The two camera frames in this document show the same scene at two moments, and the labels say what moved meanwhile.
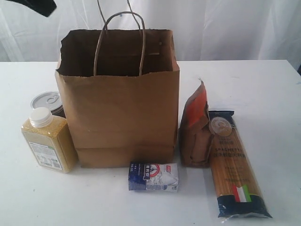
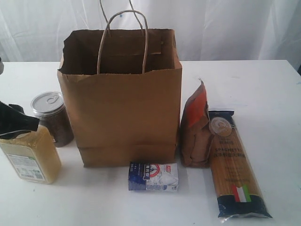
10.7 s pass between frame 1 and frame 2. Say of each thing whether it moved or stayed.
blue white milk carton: stayed
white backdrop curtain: stayed
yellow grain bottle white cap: moved
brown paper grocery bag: stayed
